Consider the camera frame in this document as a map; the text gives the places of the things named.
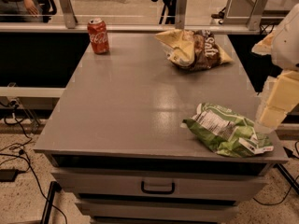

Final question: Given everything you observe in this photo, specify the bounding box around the red cola can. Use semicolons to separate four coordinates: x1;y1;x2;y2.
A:
87;18;109;54

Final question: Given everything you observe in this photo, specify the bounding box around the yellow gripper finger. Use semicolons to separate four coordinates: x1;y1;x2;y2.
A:
255;71;299;132
251;32;275;56

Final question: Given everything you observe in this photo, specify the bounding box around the left metal rail bracket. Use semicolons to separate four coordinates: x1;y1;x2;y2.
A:
59;0;78;29

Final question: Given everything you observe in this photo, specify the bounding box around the black floor cable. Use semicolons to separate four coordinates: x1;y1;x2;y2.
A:
0;100;68;224

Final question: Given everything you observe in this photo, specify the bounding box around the seated person in background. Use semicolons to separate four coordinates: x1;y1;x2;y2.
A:
0;0;57;23

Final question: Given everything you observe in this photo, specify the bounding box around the black power adapter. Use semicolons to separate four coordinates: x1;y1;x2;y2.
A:
0;169;18;182

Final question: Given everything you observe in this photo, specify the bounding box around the black drawer handle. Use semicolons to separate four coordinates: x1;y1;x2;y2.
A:
140;181;176;195

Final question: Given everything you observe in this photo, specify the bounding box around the brown and yellow chip bag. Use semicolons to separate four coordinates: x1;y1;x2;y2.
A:
155;29;233;72

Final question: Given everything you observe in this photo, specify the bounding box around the green jalapeno chip bag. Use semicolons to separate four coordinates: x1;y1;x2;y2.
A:
181;103;274;158

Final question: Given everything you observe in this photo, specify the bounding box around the right metal rail bracket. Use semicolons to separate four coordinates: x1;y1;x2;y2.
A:
247;0;268;31

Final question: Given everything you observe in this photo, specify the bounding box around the middle metal rail bracket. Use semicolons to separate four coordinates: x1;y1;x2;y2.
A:
175;0;187;29

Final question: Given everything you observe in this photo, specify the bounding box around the metal rail bracket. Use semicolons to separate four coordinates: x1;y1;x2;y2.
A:
59;0;78;29
175;0;187;29
247;0;268;31

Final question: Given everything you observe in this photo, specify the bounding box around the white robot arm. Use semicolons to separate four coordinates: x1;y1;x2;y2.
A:
251;4;299;133

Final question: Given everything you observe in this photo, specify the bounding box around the grey drawer cabinet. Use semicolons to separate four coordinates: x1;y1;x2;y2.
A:
36;33;287;224

